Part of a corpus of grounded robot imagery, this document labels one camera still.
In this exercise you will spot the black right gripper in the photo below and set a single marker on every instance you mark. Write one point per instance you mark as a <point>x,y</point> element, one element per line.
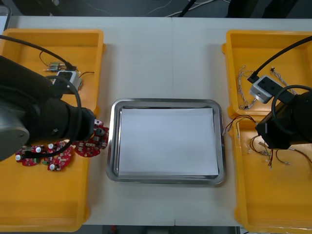
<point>278,131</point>

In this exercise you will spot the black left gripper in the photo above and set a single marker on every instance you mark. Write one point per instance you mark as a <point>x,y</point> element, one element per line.
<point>73,124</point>

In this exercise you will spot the steel tray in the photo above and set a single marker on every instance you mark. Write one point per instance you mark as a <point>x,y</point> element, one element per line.
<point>113,146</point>

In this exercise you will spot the round red circuit board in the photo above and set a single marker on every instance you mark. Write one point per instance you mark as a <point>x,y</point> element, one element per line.
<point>29,161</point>
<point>87,148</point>
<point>57,161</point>

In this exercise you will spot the silver and black left arm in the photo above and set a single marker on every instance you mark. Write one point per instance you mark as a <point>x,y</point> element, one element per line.
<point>24,97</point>

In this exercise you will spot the silver and black right arm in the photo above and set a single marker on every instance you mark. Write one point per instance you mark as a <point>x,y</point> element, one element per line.
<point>302,114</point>

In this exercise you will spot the yellow-orange plastic bin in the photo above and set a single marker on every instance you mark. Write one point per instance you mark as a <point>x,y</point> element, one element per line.
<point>256,48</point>
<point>273,195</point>
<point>36,195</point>
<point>73,44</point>

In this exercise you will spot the white paper sheet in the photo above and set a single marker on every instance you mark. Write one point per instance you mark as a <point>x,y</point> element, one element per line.
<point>168,141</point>

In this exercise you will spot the black stand leg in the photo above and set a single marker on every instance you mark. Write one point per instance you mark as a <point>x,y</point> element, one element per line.
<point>187,7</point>

